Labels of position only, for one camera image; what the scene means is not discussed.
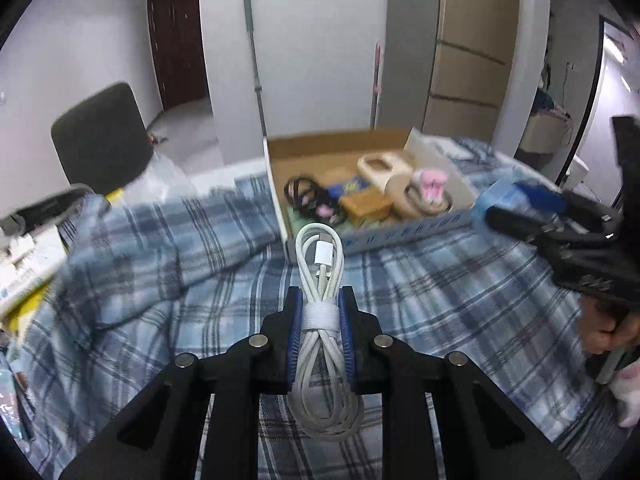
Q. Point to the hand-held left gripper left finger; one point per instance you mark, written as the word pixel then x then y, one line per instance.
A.
pixel 295 330

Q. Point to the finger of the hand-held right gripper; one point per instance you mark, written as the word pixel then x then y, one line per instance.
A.
pixel 525 227
pixel 542 196

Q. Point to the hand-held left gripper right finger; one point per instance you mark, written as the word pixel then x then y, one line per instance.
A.
pixel 346 330

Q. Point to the light blue cloth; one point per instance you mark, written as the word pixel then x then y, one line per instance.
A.
pixel 495 196

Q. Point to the cream phone case with crosses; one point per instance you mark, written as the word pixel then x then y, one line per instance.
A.
pixel 396 172

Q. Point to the gold and blue packet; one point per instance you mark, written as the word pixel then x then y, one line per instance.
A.
pixel 347 187

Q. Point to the shallow cardboard box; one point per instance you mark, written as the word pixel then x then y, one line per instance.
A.
pixel 310 145

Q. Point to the person's right forearm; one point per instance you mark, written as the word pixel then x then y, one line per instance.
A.
pixel 629 395

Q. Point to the person's right hand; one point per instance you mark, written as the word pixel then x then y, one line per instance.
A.
pixel 595 330

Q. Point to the brown cardboard carton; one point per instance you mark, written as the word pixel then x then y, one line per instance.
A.
pixel 542 132

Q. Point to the pink plush item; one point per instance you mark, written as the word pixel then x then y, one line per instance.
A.
pixel 430 182

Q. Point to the small brown box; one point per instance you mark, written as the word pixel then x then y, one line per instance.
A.
pixel 365 205

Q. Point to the beige refrigerator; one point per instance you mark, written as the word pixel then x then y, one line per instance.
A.
pixel 470 85

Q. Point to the blue plaid blanket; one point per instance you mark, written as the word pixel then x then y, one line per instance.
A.
pixel 175 260

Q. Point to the clear plastic bag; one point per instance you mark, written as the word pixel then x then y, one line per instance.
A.
pixel 160 180

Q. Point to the red item on floor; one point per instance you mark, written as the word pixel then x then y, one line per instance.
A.
pixel 156 137

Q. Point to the yellow flat item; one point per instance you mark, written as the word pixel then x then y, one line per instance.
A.
pixel 25 312

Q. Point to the white boxes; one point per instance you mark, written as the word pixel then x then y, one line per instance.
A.
pixel 30 260

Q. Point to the black chair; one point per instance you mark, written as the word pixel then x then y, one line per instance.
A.
pixel 100 135

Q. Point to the black tray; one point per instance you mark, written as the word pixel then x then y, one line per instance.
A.
pixel 45 205

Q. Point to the light blue printed packet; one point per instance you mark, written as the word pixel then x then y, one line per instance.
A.
pixel 12 400

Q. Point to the dark brown door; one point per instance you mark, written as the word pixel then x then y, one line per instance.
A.
pixel 175 45

